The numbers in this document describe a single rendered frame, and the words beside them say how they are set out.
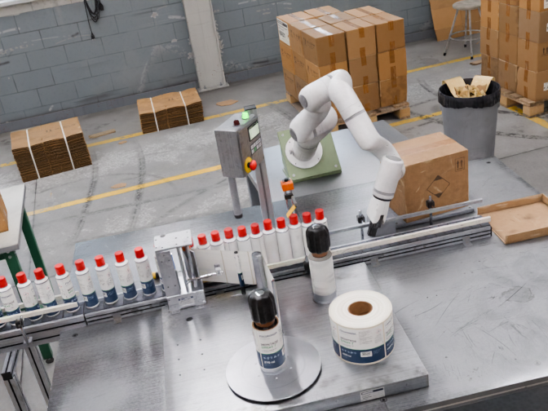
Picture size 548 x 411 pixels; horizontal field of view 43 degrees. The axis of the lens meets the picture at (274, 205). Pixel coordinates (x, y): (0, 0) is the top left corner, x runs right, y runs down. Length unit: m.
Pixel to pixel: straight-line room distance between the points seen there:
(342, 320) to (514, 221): 1.11
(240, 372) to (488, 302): 0.91
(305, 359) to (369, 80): 4.24
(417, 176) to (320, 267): 0.72
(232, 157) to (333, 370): 0.85
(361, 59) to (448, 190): 3.24
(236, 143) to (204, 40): 5.53
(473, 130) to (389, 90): 1.37
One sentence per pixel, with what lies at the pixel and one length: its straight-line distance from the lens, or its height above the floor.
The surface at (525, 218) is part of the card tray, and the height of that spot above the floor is 0.83.
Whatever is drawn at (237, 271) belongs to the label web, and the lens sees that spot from 2.56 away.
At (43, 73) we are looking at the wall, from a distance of 7.98.
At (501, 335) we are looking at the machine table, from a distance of 2.42.
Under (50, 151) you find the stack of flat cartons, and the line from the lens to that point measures 6.54.
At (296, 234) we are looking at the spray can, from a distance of 2.67.
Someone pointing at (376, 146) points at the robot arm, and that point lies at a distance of 2.68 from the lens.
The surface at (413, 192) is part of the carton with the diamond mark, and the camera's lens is 2.95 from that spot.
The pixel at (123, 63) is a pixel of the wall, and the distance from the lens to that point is 7.97.
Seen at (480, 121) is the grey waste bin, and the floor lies 0.42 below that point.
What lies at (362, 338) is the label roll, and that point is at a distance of 2.16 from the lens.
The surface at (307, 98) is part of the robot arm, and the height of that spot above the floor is 1.44.
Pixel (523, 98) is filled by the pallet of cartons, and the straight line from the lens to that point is 6.37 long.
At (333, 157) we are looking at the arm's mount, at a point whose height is 0.90.
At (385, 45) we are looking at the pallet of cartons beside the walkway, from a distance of 6.20.
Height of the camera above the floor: 2.35
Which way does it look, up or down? 27 degrees down
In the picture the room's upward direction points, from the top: 9 degrees counter-clockwise
